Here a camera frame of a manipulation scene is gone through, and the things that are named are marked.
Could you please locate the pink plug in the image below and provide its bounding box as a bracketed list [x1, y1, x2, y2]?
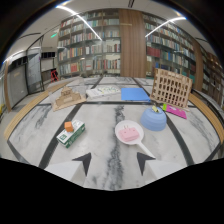
[118, 126, 140, 143]

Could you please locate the green white carton box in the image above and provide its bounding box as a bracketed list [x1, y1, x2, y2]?
[55, 119, 86, 149]

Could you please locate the orange cube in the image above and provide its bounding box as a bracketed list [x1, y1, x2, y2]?
[64, 121, 74, 133]

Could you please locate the blue upturned bowl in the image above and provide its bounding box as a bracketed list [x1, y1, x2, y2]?
[139, 106, 168, 132]

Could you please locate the wooden building model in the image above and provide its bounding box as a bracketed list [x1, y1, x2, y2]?
[51, 86, 88, 112]

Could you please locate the blue folder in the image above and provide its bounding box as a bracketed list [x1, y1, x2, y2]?
[120, 87, 152, 103]

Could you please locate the wooden lattice model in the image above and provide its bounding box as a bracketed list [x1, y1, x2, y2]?
[149, 68, 194, 109]

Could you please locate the white printed book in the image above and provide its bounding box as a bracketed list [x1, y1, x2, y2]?
[85, 85, 122, 100]

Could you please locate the red step stool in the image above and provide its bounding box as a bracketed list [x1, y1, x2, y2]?
[49, 68, 60, 83]

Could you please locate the tall bookshelf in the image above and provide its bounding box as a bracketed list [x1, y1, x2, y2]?
[57, 9, 122, 78]
[142, 12, 197, 84]

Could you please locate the white plate with handle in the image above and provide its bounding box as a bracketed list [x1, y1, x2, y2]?
[114, 119, 156, 159]

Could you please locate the wooden wall panel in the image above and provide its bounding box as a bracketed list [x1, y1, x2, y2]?
[118, 8, 148, 79]

